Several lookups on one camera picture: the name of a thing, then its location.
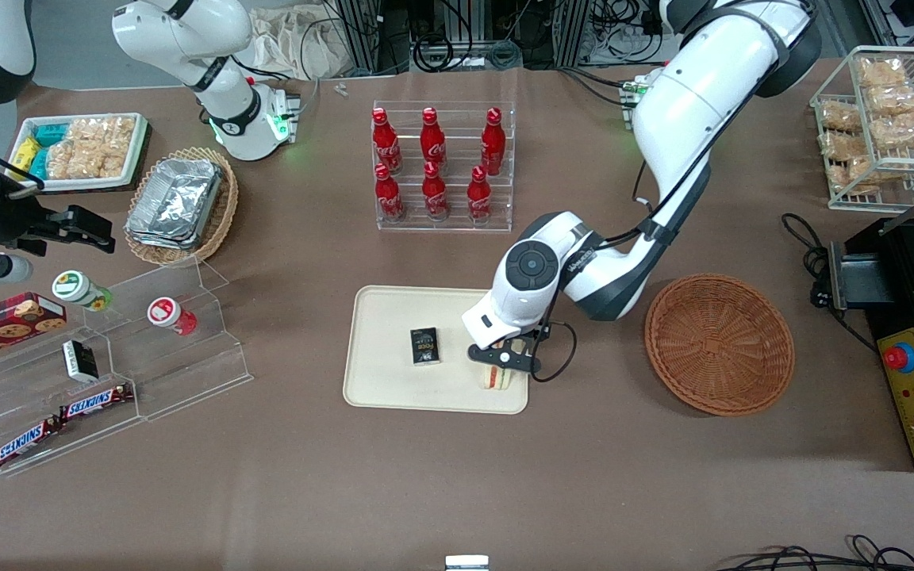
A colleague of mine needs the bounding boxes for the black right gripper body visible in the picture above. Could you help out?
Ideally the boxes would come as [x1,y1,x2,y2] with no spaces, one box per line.
[0,186,53,256]

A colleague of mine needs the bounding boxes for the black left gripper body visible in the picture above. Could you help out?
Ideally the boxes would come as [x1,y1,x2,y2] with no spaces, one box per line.
[468,328,544,377]

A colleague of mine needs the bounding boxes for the triangular sandwich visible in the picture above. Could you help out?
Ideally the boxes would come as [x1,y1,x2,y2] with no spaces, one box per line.
[478,362,516,392]

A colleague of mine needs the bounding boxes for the white rectangular snack tray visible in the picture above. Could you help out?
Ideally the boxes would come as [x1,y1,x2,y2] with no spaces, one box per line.
[16,113,148,194]

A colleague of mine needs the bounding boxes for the beige plastic serving tray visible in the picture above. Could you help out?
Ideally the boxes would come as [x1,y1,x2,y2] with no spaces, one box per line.
[343,285,530,416]

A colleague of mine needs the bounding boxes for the light oval wicker basket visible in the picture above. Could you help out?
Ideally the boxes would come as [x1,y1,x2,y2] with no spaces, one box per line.
[124,146,240,268]

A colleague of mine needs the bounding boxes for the brown round wicker basket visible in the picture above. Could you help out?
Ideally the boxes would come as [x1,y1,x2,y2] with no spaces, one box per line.
[644,274,796,418]

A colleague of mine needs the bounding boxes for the green lidded cup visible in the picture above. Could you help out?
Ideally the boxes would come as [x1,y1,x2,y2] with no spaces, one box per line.
[52,270,113,312]

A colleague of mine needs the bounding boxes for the small black card box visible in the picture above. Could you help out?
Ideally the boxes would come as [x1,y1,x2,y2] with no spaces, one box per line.
[409,326,441,367]

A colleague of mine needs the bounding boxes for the rice cracker pack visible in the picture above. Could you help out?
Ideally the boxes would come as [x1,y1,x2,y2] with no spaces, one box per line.
[45,141,89,181]
[86,140,130,179]
[64,117,137,148]

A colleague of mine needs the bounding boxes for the yellow snack packet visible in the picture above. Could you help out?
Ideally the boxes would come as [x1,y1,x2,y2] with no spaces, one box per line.
[10,136,42,172]

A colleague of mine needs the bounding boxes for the stacked aluminium foil trays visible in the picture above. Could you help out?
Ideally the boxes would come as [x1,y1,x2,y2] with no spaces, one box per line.
[125,157,225,251]

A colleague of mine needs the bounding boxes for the red cookie box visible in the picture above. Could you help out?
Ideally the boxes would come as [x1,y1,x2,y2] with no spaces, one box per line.
[0,293,68,368]

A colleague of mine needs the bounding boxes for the red lidded cup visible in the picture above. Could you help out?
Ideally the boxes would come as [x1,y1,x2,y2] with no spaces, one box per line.
[147,296,198,337]

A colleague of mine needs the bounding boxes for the small black white box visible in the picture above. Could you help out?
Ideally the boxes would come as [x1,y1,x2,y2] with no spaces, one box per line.
[62,339,100,385]

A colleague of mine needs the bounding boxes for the clear acrylic bottle rack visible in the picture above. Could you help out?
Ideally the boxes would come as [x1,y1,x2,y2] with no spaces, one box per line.
[371,100,516,234]

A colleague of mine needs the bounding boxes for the red cola bottle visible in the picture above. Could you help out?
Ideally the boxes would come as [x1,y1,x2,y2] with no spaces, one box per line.
[480,107,508,178]
[374,163,407,224]
[371,107,403,176]
[467,165,494,225]
[420,106,448,171]
[421,161,451,222]

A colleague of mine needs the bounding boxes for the snickers chocolate bar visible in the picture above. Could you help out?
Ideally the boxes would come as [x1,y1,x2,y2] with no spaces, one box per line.
[0,417,62,469]
[58,383,136,422]

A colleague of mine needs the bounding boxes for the clear acrylic step shelf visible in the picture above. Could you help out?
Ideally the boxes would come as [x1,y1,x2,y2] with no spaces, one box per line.
[0,257,255,478]

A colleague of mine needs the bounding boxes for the beige cloth bag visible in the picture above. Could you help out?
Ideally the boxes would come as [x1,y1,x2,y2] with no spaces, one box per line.
[248,6,348,82]

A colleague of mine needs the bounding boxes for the black sealing machine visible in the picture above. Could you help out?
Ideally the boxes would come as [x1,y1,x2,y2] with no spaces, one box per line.
[825,171,914,473]

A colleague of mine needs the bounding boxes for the bagged fried snack pack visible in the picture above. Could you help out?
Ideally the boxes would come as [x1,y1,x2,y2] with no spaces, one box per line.
[825,156,900,196]
[818,101,863,132]
[868,111,914,150]
[865,82,914,117]
[820,130,872,161]
[857,56,908,88]

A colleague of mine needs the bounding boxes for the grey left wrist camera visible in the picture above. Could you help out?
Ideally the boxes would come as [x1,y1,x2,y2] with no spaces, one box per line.
[461,289,546,351]

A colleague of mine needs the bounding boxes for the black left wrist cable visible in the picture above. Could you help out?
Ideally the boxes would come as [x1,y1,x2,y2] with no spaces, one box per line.
[528,119,716,385]

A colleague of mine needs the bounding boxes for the black power cable with plug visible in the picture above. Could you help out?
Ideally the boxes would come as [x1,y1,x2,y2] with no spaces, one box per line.
[781,212,880,353]

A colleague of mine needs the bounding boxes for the black background cable bundle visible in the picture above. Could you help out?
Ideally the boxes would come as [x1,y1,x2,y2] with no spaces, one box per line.
[413,0,563,74]

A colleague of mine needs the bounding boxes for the aluminium profile frame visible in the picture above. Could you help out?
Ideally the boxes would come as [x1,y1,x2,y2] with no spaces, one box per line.
[333,0,415,76]

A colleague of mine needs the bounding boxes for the black floor cables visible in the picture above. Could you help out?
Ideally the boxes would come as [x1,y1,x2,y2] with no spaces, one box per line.
[714,535,914,571]

